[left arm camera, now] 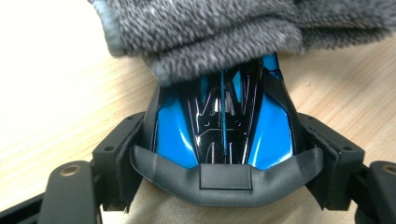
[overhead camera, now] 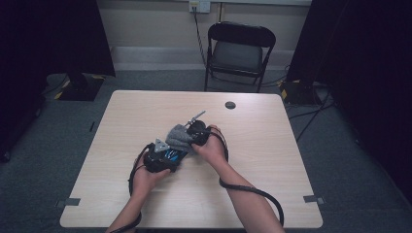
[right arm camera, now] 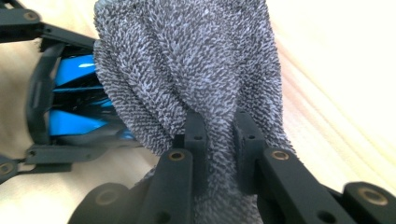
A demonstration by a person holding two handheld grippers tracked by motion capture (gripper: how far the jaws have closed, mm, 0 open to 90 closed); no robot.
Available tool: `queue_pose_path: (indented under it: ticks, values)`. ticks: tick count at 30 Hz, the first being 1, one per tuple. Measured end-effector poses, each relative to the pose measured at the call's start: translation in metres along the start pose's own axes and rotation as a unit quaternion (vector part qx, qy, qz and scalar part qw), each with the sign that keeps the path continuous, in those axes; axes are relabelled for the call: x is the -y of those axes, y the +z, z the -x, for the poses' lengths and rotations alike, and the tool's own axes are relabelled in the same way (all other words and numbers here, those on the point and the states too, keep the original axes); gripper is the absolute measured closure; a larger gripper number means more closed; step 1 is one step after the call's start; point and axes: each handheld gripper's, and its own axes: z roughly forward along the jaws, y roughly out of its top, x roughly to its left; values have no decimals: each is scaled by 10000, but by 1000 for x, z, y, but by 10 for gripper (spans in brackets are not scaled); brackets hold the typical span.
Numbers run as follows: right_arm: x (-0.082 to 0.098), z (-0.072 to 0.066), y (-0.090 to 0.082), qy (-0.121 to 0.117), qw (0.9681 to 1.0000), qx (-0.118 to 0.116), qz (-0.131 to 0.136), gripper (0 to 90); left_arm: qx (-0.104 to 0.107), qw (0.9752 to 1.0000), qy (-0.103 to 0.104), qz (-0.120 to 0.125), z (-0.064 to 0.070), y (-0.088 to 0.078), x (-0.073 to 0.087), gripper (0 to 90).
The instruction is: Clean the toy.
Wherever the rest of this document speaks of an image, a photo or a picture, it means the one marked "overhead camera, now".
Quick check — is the black floor cable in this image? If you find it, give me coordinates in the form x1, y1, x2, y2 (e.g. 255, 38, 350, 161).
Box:
288, 90, 336, 144

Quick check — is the grey tape piece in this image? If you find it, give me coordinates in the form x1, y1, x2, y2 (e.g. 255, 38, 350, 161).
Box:
55, 197, 82, 209
303, 194, 326, 206

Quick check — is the person's left hand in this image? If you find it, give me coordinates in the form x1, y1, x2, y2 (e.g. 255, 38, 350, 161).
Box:
130, 161, 171, 197

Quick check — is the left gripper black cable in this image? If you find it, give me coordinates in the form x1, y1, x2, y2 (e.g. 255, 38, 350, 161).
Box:
108, 144, 154, 233

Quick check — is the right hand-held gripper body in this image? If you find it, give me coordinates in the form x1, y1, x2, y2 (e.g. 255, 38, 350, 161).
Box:
184, 110, 212, 147

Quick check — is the grey fluffy cloth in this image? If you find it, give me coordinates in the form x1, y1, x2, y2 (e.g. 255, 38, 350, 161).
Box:
165, 123, 195, 153

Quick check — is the blue toy car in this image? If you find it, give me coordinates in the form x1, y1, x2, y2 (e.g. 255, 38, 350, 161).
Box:
163, 149, 189, 163

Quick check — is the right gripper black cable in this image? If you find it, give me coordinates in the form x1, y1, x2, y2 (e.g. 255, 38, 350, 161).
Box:
210, 126, 286, 227

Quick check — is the white wall socket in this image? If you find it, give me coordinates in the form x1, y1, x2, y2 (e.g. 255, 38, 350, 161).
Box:
189, 0, 212, 14

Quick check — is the black socket cable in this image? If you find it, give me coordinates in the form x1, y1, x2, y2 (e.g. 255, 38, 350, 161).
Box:
192, 8, 208, 67

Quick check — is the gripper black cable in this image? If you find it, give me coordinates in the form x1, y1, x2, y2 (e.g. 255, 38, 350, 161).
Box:
210, 126, 286, 227
108, 144, 154, 233

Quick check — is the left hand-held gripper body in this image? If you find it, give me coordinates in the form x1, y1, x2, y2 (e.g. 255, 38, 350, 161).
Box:
143, 138, 178, 174

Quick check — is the black stand base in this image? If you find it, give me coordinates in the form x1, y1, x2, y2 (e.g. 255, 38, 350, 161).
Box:
279, 79, 322, 106
52, 72, 106, 102

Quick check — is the black folding chair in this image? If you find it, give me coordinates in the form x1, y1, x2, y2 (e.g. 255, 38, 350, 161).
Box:
203, 21, 277, 94

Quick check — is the person's right hand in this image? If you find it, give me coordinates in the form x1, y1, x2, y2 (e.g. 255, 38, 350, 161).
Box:
191, 125, 229, 169

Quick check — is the black curtain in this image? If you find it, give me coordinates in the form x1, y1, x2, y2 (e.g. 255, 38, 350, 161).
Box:
285, 0, 412, 205
0, 0, 117, 163

